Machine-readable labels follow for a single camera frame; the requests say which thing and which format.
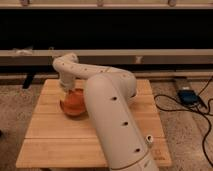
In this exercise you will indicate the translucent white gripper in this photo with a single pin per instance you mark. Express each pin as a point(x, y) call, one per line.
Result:
point(67, 83)

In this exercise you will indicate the orange ceramic bowl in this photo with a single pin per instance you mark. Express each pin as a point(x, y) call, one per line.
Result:
point(73, 104)

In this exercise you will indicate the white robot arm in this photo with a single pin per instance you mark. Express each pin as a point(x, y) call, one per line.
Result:
point(107, 93)

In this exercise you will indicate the blue black power adapter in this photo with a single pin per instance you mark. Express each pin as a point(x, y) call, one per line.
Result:
point(187, 96)

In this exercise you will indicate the black table leg bracket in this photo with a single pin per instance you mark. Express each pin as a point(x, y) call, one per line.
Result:
point(28, 80)

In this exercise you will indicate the white horizontal rail beam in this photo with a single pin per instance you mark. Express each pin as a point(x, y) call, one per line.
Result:
point(109, 57)

